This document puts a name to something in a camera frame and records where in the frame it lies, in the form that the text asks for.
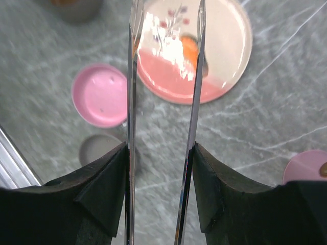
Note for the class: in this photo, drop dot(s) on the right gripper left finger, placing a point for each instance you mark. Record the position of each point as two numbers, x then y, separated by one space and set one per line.
82 207

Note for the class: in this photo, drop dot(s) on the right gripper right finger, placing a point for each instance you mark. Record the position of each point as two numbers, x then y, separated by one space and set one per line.
234 209

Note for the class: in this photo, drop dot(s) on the salmon slice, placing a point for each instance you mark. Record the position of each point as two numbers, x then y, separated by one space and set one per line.
190 51

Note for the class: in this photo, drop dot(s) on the metal tongs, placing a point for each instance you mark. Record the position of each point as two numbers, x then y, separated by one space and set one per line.
135 30

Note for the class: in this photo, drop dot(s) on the steamed bun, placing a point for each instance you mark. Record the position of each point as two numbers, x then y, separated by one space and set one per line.
323 170

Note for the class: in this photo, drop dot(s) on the pink cylindrical container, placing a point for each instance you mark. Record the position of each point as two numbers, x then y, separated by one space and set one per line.
305 166

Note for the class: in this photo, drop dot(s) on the grey round lid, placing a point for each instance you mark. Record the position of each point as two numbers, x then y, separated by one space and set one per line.
96 146

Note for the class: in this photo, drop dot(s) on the pink round lid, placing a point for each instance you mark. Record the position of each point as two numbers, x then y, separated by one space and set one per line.
99 94

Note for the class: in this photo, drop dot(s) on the pink and cream plate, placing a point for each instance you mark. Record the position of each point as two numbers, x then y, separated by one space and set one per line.
228 45

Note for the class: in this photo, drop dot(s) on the grey cylindrical container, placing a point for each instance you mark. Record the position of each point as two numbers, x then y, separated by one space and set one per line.
77 11

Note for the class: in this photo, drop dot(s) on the aluminium rail frame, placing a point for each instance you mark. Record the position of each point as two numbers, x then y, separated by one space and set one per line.
15 171

